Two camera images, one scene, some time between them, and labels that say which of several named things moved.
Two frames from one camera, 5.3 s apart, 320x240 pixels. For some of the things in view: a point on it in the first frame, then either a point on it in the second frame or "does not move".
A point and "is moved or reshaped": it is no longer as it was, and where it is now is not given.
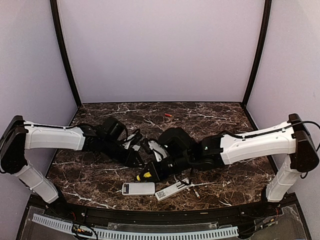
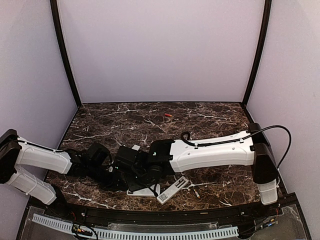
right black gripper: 150,166 to 132,186
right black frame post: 267,17 does not move
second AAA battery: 197,194 does not move
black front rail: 262,210 does not move
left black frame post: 59,35 does not move
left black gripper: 130,158 to 112,185
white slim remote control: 179,186 is moved or reshaped
